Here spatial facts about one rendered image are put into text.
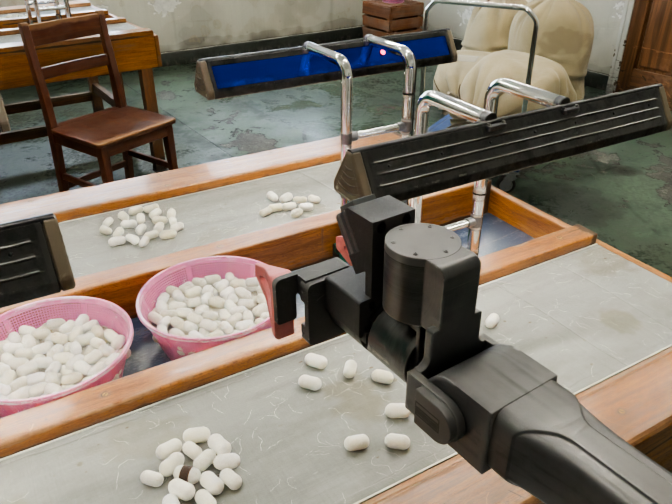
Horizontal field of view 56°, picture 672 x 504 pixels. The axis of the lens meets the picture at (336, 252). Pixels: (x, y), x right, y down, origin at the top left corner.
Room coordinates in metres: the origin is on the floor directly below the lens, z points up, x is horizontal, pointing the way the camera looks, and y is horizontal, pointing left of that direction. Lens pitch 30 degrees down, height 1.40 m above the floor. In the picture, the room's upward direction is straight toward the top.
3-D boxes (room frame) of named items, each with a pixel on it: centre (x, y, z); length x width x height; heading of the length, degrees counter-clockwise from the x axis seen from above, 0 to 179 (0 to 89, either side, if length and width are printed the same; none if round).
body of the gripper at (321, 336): (0.46, -0.03, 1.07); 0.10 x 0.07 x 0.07; 125
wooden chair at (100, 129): (2.81, 1.04, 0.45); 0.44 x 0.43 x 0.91; 145
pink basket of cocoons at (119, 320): (0.80, 0.46, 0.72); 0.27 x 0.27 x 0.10
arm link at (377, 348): (0.41, -0.06, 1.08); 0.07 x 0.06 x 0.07; 35
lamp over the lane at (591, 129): (0.91, -0.28, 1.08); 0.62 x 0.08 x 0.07; 120
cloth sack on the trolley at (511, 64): (3.50, -0.95, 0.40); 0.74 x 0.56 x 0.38; 126
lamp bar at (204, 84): (1.39, 0.00, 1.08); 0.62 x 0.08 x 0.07; 120
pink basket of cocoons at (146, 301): (0.94, 0.22, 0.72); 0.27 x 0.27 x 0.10
